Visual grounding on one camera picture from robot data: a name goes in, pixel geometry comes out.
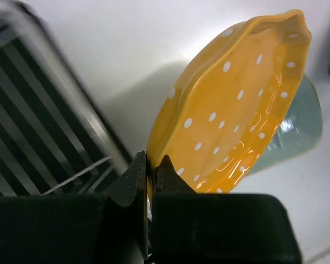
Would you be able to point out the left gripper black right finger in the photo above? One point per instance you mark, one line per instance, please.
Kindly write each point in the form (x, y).
(188, 227)

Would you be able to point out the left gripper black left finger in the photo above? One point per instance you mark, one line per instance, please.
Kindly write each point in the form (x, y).
(101, 227)

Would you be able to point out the yellow dotted plate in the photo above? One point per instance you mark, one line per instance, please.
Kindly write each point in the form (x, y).
(228, 103)

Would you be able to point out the light green divided tray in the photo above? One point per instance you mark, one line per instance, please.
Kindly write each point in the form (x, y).
(299, 132)

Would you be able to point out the black drip tray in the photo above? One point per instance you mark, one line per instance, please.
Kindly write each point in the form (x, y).
(42, 46)

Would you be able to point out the wire dish rack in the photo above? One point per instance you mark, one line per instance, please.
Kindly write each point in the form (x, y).
(44, 147)

